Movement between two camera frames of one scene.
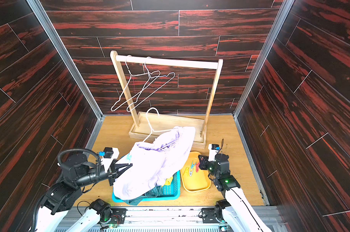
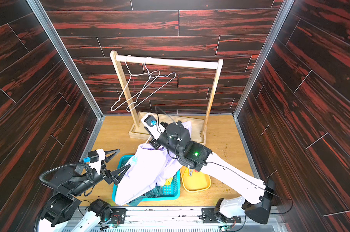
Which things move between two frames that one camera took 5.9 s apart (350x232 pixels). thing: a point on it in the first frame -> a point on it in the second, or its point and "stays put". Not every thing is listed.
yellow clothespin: x=186 y=171 stays put
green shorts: x=155 y=192 stays put
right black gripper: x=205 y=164 -> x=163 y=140
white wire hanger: x=127 y=83 stays put
